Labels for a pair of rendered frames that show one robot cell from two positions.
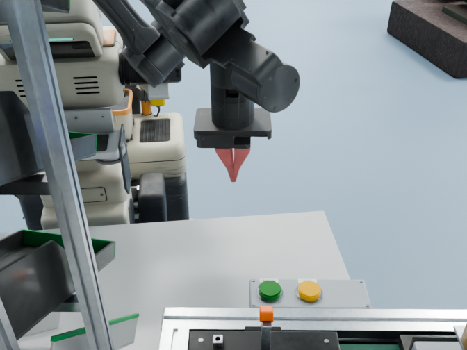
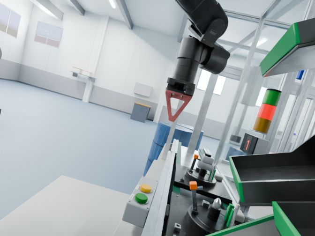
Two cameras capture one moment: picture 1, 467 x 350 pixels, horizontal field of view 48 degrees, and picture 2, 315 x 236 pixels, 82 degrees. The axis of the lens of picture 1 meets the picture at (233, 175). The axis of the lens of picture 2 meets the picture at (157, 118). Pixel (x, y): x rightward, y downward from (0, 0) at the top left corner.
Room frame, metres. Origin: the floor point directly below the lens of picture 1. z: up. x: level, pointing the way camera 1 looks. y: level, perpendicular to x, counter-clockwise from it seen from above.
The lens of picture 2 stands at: (0.60, 0.47, 1.26)
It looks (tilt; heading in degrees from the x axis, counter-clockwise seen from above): 5 degrees down; 276
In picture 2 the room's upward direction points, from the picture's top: 16 degrees clockwise
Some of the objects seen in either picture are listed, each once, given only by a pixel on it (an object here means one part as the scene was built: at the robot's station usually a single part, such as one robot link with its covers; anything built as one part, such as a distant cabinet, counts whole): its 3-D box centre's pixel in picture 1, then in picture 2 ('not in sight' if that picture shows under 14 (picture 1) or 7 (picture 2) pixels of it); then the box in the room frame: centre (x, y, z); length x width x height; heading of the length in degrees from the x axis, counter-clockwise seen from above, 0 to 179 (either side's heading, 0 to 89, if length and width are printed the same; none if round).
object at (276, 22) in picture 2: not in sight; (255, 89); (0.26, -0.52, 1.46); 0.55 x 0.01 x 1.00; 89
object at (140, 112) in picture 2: not in sight; (141, 112); (2.57, -9.32, 0.43); 1.60 x 0.82 x 0.86; 96
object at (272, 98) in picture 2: not in sight; (271, 98); (0.30, -0.24, 1.38); 0.05 x 0.05 x 0.05
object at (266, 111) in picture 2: not in sight; (266, 112); (0.30, -0.24, 1.33); 0.05 x 0.05 x 0.05
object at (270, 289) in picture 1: (269, 292); (140, 199); (0.63, -0.06, 0.96); 0.04 x 0.04 x 0.02
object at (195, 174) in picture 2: not in sight; (200, 177); (0.41, -0.39, 0.98); 0.14 x 0.14 x 0.02
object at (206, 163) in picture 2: not in sight; (208, 161); (0.40, -0.39, 1.06); 0.08 x 0.04 x 0.07; 0
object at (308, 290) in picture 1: (308, 292); (145, 189); (0.63, -0.13, 0.96); 0.04 x 0.04 x 0.02
